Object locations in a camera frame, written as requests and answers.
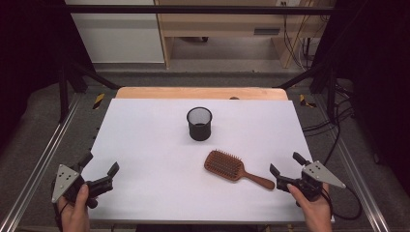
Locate light wooden desk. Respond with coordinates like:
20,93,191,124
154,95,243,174
154,0,337,70

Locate brown wooden hairbrush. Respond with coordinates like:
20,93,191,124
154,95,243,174
203,149,276,191

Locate person's right hand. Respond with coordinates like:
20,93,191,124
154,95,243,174
287,184,333,232

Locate black metal frame stand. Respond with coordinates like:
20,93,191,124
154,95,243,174
276,60,338,124
57,60,122,124

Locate black mesh pen cup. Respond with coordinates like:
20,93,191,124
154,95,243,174
186,106,214,142

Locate cables behind desk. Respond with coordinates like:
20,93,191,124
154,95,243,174
280,0,325,71

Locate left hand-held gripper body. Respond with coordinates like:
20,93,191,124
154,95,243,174
51,163,113,210

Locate aluminium floor rail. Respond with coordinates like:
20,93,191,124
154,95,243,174
0,93,82,232
313,96,392,232

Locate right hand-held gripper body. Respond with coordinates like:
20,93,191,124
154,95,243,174
276,159,346,202

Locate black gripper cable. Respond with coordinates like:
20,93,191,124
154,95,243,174
52,201,67,232
321,185,363,221

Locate black curtain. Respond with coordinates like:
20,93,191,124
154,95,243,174
312,0,410,196
0,0,95,151

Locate person's left hand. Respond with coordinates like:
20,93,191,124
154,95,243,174
57,184,91,232

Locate white cabinet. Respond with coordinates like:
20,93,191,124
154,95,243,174
65,0,165,64

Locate black horizontal frame bar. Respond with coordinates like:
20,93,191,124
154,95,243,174
64,4,337,15

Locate yellow black floor tape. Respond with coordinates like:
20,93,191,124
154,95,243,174
299,94,318,109
92,93,106,110

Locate black floor cables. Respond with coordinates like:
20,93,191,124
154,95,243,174
302,80,356,166

